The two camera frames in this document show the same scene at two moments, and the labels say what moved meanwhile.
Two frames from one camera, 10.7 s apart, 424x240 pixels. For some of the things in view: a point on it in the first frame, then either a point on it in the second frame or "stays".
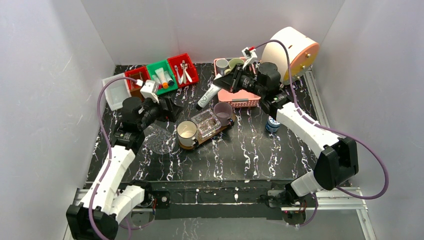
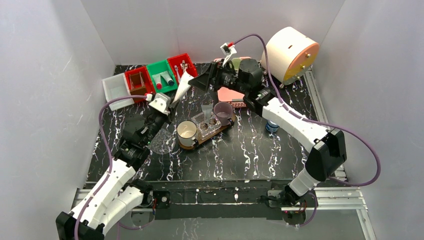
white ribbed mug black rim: [187, 131] stays
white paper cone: [212, 90] → [207, 109]
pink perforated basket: [228, 99] stays
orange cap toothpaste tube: [160, 73] → [184, 85]
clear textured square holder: [207, 122] stays
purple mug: [223, 112] stays
